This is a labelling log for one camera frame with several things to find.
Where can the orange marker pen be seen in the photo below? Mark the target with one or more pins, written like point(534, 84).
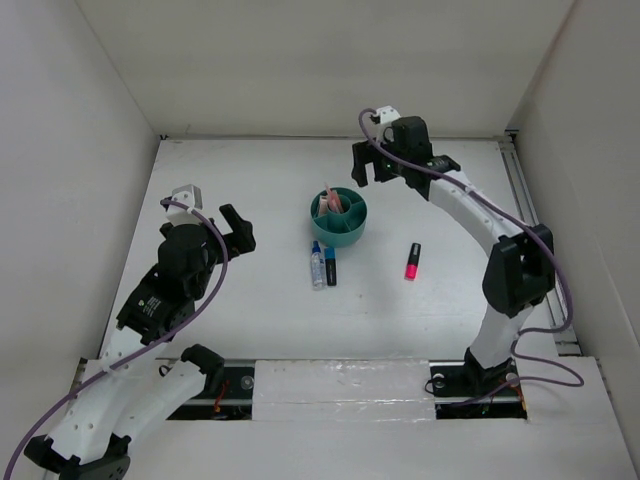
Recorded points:
point(344, 202)

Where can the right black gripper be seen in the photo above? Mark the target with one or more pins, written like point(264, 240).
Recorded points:
point(363, 153)

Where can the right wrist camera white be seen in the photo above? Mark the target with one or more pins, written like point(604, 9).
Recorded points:
point(382, 119)

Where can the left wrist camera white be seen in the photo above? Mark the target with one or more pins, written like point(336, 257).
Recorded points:
point(181, 204)

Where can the clear spray bottle blue cap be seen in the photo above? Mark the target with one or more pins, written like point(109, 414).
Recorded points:
point(317, 266)

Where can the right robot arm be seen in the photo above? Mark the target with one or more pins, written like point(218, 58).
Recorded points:
point(518, 274)

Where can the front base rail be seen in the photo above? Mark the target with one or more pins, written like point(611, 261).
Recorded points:
point(341, 391)

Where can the black marker blue cap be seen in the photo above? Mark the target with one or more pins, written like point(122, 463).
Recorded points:
point(330, 266)

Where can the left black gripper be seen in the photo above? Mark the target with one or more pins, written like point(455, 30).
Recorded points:
point(240, 240)

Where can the pink purple pen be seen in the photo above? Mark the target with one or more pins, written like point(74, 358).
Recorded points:
point(334, 202)

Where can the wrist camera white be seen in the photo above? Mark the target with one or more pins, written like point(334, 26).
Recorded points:
point(181, 204)
point(382, 119)

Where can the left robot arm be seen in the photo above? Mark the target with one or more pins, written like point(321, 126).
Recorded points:
point(104, 419)

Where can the black pink highlighter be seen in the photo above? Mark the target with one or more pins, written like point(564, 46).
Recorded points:
point(413, 262)

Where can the teal round compartment organizer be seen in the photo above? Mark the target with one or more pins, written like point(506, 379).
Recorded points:
point(339, 230)

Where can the red pink pen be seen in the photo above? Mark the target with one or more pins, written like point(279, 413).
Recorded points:
point(328, 189)

